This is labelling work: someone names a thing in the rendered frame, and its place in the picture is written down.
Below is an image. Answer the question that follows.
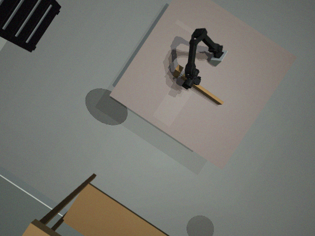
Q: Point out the wooden post with slot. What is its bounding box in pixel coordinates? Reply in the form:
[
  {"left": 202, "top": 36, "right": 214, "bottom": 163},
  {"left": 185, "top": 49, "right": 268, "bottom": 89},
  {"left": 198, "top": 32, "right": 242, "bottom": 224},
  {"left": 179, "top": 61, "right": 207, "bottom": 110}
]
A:
[{"left": 173, "top": 64, "right": 183, "bottom": 78}]

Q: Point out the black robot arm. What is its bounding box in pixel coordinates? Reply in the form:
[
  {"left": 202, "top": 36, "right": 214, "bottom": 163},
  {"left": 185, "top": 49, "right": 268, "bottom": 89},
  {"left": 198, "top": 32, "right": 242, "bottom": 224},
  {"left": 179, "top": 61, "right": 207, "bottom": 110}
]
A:
[{"left": 185, "top": 29, "right": 223, "bottom": 88}]

